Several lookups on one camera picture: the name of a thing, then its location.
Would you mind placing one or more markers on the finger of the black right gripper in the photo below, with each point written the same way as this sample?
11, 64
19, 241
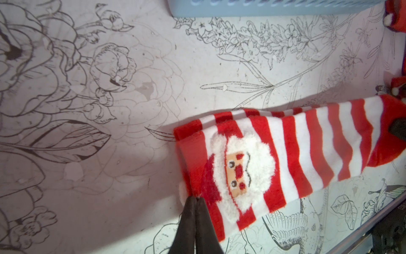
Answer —
398, 128

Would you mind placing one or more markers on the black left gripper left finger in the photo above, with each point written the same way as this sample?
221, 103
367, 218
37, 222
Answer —
184, 241

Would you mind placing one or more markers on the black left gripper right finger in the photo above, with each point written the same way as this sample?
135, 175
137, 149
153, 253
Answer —
206, 238

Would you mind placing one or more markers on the red white striped santa sock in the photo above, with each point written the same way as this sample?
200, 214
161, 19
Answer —
247, 168

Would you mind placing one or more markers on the light blue plastic basket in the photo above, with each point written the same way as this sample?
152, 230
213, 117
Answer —
266, 8

